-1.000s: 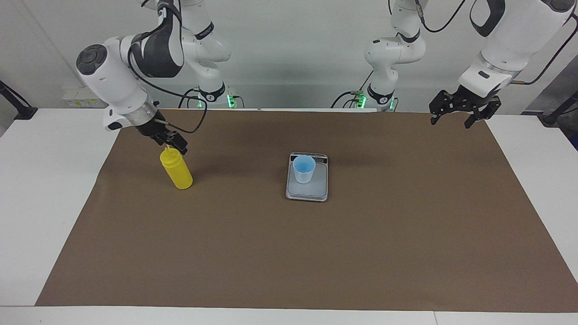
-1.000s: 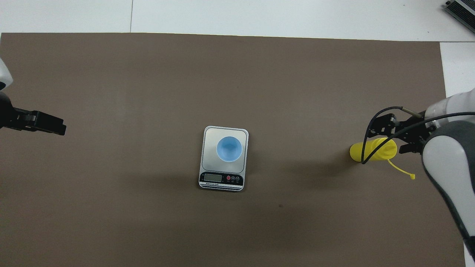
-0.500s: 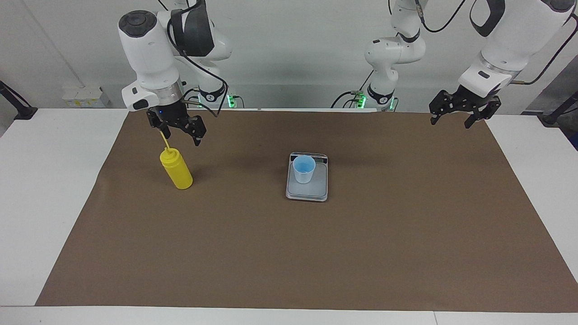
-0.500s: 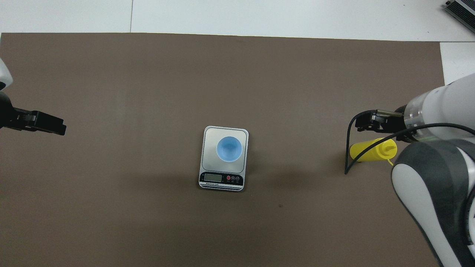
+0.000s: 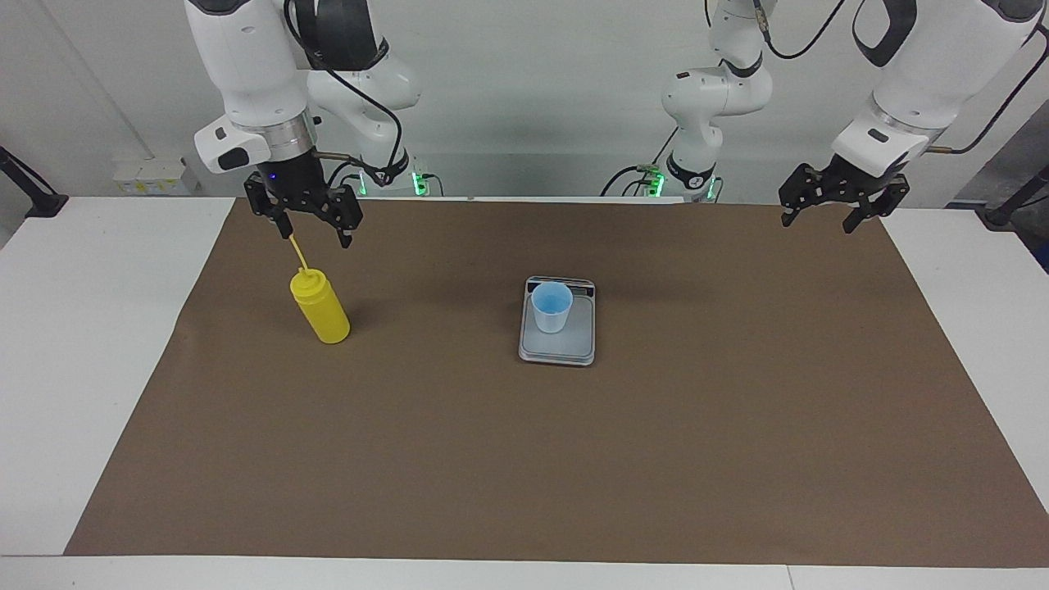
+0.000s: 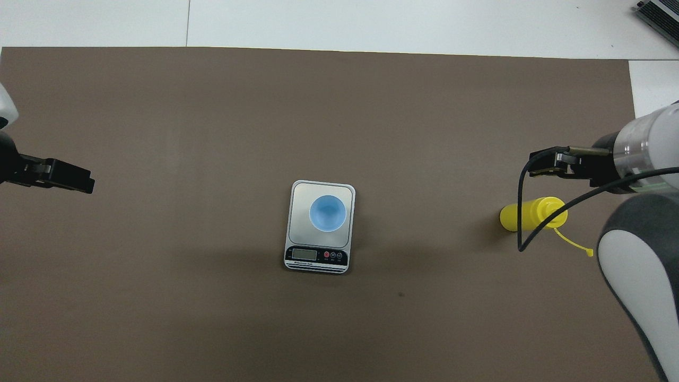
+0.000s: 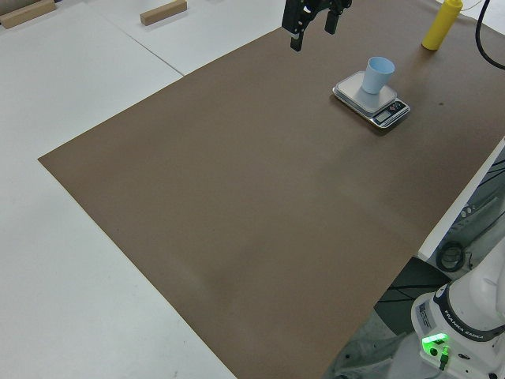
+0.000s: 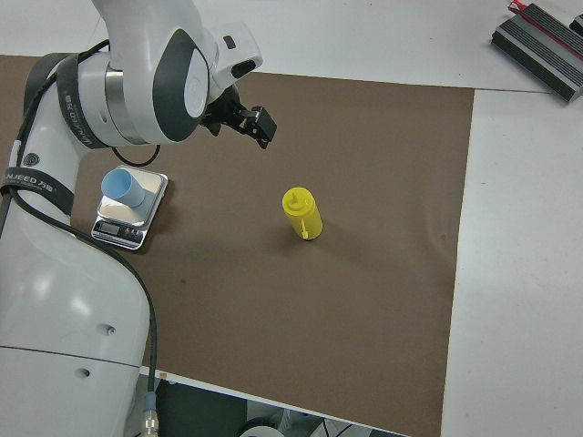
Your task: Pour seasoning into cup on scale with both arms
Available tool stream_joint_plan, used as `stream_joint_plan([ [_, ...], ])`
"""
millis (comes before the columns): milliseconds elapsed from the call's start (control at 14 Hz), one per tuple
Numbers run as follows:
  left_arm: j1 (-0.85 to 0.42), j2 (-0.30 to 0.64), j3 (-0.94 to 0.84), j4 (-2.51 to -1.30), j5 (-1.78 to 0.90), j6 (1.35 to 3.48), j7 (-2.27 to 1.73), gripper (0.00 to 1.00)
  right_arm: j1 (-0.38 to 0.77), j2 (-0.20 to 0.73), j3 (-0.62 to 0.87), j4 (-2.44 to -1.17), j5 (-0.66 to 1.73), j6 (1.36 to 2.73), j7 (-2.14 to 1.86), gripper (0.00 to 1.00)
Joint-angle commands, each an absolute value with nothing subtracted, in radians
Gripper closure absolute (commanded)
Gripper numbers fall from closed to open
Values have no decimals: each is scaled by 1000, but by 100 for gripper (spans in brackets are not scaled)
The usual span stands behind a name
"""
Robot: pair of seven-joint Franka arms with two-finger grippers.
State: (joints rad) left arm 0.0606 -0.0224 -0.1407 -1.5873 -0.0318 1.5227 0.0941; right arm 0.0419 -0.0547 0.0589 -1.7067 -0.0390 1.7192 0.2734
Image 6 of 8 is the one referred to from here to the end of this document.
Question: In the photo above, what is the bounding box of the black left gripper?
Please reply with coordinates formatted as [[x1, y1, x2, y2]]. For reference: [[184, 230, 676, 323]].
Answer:
[[0, 131, 95, 195]]

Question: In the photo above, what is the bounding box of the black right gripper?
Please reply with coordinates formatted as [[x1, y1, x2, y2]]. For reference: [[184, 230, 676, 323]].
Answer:
[[529, 133, 635, 193]]

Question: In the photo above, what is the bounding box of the yellow squeeze bottle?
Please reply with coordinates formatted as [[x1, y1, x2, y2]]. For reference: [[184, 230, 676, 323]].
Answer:
[[499, 196, 595, 258]]

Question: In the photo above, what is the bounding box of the light blue plastic cup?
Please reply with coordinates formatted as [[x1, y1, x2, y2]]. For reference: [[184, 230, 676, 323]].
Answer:
[[309, 195, 348, 233]]

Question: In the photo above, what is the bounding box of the silver digital kitchen scale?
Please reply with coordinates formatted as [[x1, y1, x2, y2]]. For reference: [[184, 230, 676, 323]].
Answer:
[[283, 180, 356, 275]]

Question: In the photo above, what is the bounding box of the brown table mat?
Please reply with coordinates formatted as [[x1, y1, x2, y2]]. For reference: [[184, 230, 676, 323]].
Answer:
[[0, 47, 667, 382]]

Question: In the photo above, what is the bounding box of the grey finned metal device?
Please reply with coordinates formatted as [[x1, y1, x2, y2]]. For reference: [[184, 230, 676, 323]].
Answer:
[[636, 0, 679, 51]]

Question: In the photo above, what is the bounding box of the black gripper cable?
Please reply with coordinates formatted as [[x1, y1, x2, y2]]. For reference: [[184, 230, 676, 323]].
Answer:
[[517, 147, 679, 253]]

